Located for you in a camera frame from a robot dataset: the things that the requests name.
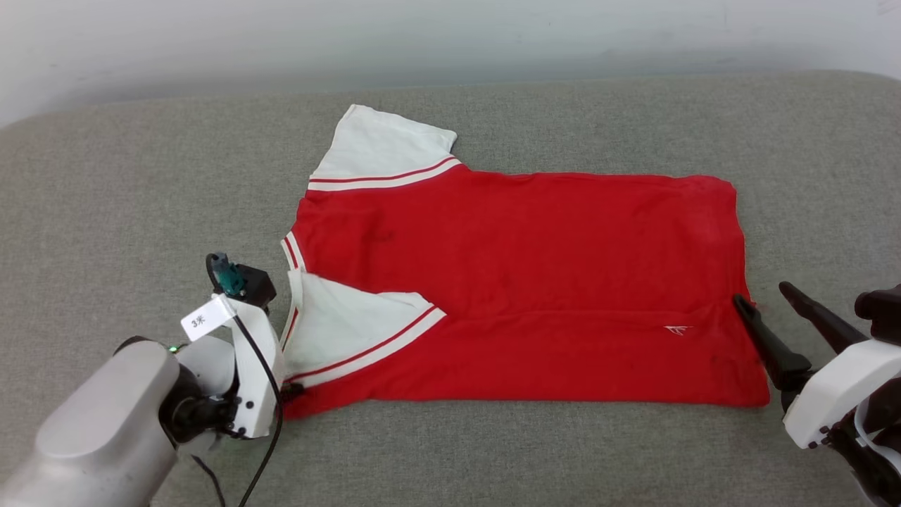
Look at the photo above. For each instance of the red and white shirt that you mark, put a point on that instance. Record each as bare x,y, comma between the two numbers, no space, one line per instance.
528,246

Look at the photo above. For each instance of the grey fabric sofa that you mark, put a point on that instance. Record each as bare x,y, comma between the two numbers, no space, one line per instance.
141,176

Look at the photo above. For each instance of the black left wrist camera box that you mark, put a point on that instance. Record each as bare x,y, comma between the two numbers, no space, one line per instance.
255,285

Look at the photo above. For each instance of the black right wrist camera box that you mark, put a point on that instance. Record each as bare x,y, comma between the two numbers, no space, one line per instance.
883,313

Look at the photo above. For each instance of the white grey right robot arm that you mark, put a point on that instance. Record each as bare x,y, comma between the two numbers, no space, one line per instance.
880,465

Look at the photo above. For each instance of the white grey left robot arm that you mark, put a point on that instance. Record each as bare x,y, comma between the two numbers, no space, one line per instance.
91,429

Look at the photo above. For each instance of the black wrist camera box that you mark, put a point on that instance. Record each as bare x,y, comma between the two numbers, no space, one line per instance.
883,313
255,285

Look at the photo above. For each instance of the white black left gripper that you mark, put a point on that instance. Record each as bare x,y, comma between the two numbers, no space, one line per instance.
250,408

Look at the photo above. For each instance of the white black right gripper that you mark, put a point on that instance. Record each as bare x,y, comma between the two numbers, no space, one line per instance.
838,387

